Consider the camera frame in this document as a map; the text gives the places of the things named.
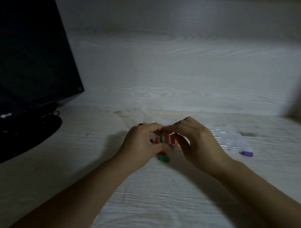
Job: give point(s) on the person's right hand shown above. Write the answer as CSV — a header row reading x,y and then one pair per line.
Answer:
x,y
202,145

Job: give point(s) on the person's left hand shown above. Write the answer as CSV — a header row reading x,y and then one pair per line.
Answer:
x,y
137,145

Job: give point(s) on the person's right thumb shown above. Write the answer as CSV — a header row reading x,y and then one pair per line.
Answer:
x,y
184,143

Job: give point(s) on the person's left thumb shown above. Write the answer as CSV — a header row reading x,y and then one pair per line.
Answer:
x,y
159,146

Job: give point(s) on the small green plastic cap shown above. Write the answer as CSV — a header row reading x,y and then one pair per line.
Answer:
x,y
165,159
161,139

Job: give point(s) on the person's left forearm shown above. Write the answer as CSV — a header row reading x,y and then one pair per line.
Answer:
x,y
77,199

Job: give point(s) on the person's right forearm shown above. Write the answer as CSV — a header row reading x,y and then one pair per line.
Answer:
x,y
254,192

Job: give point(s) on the small orange plastic cap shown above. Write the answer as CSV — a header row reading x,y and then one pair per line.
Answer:
x,y
164,153

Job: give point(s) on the clear plastic bag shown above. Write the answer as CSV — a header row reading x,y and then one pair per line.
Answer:
x,y
229,139
138,115

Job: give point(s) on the black monitor stand base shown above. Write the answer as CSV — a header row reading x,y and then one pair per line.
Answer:
x,y
25,131

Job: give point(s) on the black computer monitor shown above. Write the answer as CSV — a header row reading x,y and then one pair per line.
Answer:
x,y
33,58

